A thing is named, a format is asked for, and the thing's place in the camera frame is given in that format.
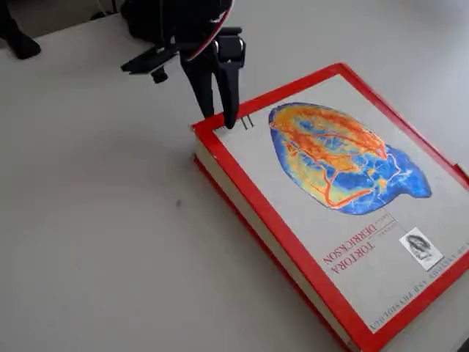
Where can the black stand leg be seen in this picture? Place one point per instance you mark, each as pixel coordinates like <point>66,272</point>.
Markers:
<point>18,36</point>

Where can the cardboard box with labels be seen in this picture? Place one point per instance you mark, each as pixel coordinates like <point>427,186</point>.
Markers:
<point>329,205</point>

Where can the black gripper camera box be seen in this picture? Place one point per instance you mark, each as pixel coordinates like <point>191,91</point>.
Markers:
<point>150,60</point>

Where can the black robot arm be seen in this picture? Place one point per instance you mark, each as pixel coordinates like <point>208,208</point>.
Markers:
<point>146,18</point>

